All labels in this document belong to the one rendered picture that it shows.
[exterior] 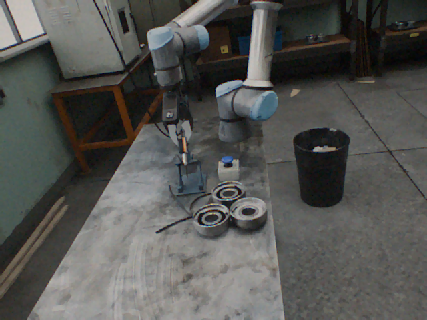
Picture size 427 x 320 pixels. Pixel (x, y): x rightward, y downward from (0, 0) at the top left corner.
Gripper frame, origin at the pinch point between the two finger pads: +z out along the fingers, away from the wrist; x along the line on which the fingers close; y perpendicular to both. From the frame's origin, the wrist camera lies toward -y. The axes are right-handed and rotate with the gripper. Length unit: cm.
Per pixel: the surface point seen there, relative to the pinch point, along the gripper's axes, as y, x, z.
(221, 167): 1.3, -11.2, 11.7
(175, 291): -46.9, 0.6, 16.2
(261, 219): -27.4, -22.0, 13.4
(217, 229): -29.3, -9.9, 13.7
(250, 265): -41.0, -17.8, 16.2
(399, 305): 4, -80, 96
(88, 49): 191, 97, -5
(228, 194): -10.9, -12.9, 15.0
